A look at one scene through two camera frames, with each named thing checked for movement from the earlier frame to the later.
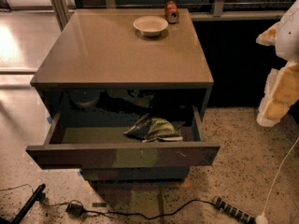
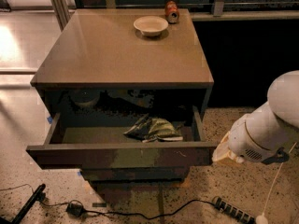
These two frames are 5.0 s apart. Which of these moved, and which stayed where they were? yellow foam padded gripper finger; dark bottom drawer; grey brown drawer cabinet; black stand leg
Moved: yellow foam padded gripper finger
Stayed: grey brown drawer cabinet; black stand leg; dark bottom drawer
